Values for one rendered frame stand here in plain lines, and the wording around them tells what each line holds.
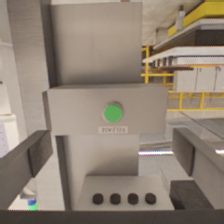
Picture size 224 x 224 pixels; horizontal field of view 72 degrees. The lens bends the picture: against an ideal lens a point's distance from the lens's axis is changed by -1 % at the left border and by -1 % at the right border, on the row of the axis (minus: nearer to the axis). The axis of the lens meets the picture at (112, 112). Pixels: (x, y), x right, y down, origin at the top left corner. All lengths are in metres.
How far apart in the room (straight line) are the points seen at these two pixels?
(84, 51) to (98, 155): 0.24
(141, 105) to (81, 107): 0.10
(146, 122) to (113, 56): 0.15
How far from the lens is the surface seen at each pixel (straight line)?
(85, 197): 0.37
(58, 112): 0.28
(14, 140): 1.33
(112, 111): 0.25
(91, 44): 0.35
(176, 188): 0.43
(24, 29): 0.34
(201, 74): 7.60
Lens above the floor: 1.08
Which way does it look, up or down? 15 degrees up
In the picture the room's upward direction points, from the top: 179 degrees clockwise
